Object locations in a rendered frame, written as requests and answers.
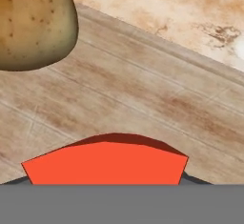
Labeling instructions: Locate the brown potato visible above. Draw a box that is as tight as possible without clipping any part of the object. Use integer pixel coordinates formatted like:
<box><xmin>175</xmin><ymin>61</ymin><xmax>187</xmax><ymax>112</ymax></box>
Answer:
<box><xmin>0</xmin><ymin>0</ymin><xmax>80</xmax><ymax>72</ymax></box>

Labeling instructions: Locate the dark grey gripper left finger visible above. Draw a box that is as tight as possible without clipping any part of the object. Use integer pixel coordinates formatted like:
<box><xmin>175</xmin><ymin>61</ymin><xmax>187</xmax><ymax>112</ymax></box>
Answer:
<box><xmin>0</xmin><ymin>175</ymin><xmax>33</xmax><ymax>186</ymax></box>

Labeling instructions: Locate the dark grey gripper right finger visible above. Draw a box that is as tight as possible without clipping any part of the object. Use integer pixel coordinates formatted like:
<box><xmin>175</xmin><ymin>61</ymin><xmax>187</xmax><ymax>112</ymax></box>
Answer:
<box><xmin>180</xmin><ymin>171</ymin><xmax>214</xmax><ymax>186</ymax></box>

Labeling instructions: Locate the wooden cutting board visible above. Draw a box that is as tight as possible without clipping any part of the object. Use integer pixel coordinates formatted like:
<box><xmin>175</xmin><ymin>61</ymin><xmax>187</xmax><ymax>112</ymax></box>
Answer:
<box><xmin>0</xmin><ymin>2</ymin><xmax>244</xmax><ymax>186</ymax></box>

